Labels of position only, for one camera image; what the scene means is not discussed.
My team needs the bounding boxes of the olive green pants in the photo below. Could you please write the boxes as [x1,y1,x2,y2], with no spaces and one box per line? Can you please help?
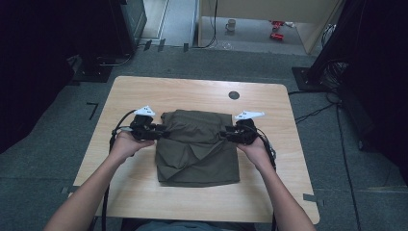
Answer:
[154,109,242,189]

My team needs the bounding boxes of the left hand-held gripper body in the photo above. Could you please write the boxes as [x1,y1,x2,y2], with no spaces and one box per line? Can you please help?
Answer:
[129,105,162,141]

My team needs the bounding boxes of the person's right hand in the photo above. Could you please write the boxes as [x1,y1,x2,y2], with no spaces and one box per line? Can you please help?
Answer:
[236,136,274,171]

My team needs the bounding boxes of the dark cabinet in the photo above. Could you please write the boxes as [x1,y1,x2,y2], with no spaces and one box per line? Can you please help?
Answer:
[108,0,148,58]

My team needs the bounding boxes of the black stand base plate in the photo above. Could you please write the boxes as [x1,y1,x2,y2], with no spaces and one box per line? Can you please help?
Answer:
[291,66,325,92]
[72,62,114,84]

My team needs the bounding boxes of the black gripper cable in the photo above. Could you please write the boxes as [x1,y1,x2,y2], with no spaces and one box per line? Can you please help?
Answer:
[101,109,139,231]
[255,127,279,231]

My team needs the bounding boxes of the grey mug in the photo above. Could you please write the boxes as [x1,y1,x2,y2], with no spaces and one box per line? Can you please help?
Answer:
[224,18,238,33]

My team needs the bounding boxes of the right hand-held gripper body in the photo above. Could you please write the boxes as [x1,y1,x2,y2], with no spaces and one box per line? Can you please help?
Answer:
[228,110,266,145]

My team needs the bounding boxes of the person's left hand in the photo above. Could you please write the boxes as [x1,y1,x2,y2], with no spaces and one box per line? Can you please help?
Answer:
[109,129,156,166]

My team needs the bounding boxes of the person's dark clothing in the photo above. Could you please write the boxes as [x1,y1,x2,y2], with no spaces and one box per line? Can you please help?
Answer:
[120,218,258,231]

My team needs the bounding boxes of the black floor cable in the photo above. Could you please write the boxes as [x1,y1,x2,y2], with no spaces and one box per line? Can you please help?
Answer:
[191,0,219,50]
[288,90,342,125]

